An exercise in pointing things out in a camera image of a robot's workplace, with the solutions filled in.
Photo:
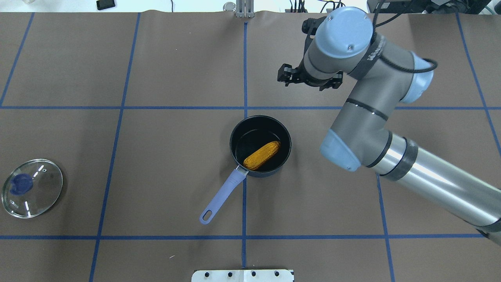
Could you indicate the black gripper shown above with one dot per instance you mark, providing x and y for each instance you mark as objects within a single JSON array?
[{"x": 289, "y": 75}]

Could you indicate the yellow corn cob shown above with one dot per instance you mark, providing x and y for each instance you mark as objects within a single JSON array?
[{"x": 258, "y": 158}]

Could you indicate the glass pot lid blue knob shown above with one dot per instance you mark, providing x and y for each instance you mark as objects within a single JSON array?
[{"x": 32, "y": 188}]

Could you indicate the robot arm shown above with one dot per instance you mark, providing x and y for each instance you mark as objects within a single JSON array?
[{"x": 346, "y": 42}]

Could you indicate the black orange power strip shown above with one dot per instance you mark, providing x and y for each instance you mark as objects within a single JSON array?
[{"x": 313, "y": 6}]

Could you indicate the black laptop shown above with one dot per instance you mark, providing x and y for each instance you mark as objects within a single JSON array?
[{"x": 428, "y": 6}]

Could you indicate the blue saucepan with handle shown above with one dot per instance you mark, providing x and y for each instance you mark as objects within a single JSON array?
[{"x": 247, "y": 136}]

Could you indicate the aluminium frame post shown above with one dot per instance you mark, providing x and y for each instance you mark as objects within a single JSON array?
[{"x": 241, "y": 8}]

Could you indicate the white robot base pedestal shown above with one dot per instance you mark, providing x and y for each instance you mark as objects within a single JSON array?
[{"x": 244, "y": 275}]

